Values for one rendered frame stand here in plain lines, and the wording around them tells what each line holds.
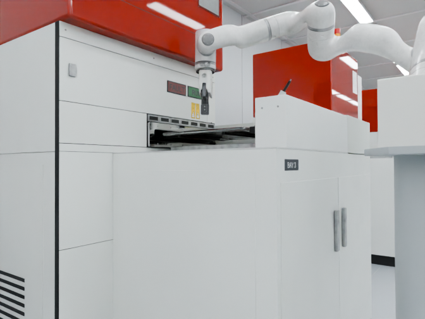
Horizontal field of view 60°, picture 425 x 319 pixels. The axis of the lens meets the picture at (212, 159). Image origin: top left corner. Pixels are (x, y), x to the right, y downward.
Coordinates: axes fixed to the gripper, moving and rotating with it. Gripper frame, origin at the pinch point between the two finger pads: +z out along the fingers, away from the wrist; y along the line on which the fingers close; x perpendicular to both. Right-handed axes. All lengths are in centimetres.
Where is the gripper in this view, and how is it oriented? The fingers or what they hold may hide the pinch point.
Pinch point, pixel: (205, 109)
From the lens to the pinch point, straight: 148.6
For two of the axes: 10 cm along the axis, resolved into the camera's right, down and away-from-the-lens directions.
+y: 0.6, 0.3, 10.0
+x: -10.0, -0.1, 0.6
